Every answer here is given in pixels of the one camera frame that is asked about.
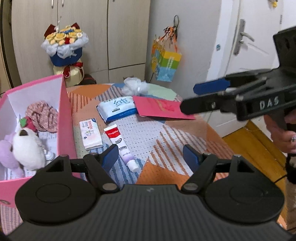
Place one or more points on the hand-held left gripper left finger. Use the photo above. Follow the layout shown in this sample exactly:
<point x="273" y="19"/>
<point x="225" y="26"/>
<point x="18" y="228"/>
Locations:
<point x="109" y="157"/>

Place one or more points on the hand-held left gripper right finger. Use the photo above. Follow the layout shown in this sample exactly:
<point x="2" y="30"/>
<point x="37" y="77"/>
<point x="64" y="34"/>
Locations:
<point x="192" y="157"/>

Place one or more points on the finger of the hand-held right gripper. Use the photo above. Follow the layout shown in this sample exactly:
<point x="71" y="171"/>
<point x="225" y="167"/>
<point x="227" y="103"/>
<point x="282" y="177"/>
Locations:
<point x="212" y="86"/>
<point x="208" y="105"/>

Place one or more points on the toothpaste tube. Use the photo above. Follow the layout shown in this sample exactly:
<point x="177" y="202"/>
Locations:
<point x="118" y="143"/>

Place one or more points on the small tissue pack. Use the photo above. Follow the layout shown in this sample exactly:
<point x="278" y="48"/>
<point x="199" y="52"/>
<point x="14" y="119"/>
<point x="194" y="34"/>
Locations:
<point x="90" y="134"/>

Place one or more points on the wet wipes pack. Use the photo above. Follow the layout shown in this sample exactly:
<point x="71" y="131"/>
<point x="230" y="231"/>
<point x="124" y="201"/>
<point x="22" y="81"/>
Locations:
<point x="115" y="109"/>

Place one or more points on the red envelope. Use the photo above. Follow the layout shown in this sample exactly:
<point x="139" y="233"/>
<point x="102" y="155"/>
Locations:
<point x="157" y="106"/>

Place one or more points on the pink cardboard box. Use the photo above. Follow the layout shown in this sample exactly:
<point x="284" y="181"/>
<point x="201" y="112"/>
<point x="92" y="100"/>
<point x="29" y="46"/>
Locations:
<point x="66" y="120"/>

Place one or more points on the white plastic bag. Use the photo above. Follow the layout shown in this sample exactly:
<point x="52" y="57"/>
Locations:
<point x="136" y="87"/>

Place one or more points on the pink floral scrunchie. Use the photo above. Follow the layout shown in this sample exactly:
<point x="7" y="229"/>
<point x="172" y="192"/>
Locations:
<point x="44" y="115"/>

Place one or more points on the white plush toy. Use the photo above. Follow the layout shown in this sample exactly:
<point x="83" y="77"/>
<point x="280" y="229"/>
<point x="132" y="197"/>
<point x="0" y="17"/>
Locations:
<point x="27" y="150"/>

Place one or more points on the strawberry plush charm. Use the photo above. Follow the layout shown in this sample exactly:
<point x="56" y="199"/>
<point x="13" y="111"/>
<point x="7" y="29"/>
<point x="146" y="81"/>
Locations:
<point x="29" y="124"/>

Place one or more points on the purple plush toy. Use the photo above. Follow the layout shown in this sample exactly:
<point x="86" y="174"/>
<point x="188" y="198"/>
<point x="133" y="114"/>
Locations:
<point x="5" y="153"/>

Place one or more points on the person's right hand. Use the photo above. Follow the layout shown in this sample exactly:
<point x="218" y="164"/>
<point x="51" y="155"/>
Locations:
<point x="281" y="141"/>

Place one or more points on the white door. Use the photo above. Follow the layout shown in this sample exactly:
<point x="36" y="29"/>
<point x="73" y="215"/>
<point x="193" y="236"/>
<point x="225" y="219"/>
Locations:
<point x="254" y="58"/>

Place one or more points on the colourful gift bag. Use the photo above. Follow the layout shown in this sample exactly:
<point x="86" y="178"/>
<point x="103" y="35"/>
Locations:
<point x="166" y="64"/>

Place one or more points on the yellow hanging ornament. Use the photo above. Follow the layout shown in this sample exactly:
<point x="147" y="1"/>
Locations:
<point x="273" y="2"/>

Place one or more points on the beige wardrobe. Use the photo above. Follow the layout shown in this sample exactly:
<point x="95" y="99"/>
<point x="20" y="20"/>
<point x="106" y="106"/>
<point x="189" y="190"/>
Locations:
<point x="124" y="34"/>

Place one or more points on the yellow flower bouquet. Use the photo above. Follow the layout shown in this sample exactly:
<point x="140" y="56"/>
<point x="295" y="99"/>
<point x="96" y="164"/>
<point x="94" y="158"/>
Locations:
<point x="64" y="58"/>

